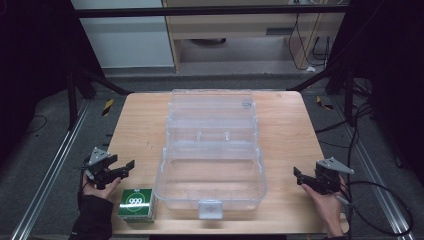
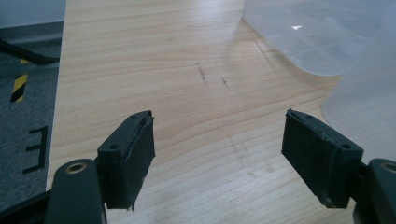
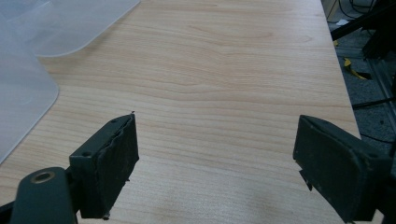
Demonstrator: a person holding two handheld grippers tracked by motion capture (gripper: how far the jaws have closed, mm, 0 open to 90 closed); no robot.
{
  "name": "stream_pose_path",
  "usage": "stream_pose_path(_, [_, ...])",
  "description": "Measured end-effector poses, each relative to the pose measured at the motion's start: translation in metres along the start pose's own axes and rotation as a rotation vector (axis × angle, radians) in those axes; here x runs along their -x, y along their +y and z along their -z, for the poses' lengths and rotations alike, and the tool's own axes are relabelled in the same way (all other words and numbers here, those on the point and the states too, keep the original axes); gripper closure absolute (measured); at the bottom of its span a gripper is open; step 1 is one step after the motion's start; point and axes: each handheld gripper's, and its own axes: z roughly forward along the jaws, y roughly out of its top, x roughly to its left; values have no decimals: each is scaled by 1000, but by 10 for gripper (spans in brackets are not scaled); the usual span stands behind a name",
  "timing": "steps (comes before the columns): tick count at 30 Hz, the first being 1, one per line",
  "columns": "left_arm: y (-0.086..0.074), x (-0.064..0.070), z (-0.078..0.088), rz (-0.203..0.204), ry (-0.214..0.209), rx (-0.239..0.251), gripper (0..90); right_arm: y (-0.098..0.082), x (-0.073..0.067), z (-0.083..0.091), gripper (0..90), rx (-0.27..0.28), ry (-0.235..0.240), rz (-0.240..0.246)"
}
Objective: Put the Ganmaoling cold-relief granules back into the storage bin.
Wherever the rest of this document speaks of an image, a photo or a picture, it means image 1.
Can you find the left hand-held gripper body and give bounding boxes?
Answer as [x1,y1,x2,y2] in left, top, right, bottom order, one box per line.
[81,147,118,190]

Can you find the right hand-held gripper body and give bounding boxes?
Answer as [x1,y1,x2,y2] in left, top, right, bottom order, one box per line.
[308,157,356,196]

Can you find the green and white box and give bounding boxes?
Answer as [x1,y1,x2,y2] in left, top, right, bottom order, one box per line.
[117,188,158,224]

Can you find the clear plastic storage box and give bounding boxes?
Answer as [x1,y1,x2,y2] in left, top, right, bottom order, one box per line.
[153,88,268,220]

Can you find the person's left hand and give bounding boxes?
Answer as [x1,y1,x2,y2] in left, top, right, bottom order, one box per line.
[81,173,122,201]

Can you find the person's right hand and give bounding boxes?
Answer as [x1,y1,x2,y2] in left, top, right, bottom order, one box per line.
[300,176,350,238]

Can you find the wooden desk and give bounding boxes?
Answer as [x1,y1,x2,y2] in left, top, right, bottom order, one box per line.
[107,90,350,236]

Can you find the yellow and black tape strip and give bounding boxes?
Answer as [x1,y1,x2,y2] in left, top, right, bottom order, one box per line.
[315,95,334,111]
[101,98,115,117]

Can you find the white cabinet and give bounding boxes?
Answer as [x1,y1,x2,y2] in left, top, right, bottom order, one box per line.
[70,0,176,70]

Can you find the aluminium rail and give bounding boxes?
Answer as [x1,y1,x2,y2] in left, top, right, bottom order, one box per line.
[329,96,418,240]
[9,99,92,240]

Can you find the black cable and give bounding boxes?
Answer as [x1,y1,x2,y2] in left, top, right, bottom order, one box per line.
[335,103,414,237]

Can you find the black hanging cables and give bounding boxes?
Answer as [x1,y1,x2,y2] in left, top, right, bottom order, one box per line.
[287,13,333,72]

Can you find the black metal frame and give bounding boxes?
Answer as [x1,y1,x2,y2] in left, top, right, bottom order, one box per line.
[65,3,355,132]

